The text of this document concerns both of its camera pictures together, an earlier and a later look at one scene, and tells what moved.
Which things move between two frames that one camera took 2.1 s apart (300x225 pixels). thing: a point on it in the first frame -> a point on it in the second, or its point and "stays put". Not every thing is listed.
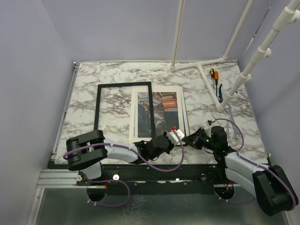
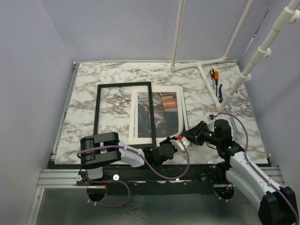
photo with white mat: x=168 y=112 stays put
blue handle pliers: x=220 y=94 stays put
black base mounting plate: x=160 y=179 stays put
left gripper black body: x=170 y=146 -> x=167 y=141
